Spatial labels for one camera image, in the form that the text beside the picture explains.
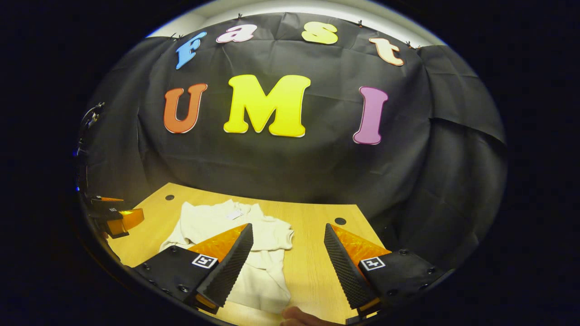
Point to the cream knit sweater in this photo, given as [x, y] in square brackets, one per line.
[267, 235]

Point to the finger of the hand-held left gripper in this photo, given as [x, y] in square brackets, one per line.
[106, 213]
[108, 199]

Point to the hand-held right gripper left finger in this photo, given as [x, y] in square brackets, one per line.
[231, 271]

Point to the dark metal stand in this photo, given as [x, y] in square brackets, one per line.
[93, 118]

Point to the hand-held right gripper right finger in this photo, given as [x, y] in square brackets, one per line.
[346, 271]

